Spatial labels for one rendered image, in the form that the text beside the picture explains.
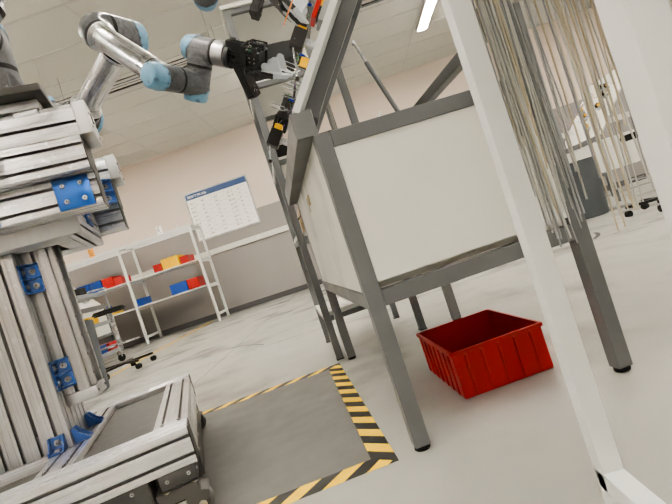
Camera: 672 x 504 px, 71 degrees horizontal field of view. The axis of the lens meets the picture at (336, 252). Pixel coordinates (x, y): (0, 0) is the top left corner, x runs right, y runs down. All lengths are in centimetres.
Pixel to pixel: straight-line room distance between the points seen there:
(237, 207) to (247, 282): 143
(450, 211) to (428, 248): 11
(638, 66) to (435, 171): 82
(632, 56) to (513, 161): 31
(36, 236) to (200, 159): 797
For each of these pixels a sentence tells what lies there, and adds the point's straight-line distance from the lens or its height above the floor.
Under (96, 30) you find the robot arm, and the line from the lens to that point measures 175.
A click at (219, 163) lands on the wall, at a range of 931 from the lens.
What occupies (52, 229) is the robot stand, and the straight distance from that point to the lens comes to 154.
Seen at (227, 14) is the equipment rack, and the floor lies 181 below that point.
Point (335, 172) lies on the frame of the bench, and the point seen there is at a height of 70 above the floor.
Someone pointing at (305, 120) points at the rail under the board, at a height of 84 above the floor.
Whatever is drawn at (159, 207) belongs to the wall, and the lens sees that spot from 958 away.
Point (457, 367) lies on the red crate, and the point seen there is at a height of 10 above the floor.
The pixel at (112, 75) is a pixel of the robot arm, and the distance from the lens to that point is 196.
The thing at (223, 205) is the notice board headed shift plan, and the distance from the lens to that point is 915.
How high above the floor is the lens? 52
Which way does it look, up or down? level
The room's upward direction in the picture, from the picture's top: 18 degrees counter-clockwise
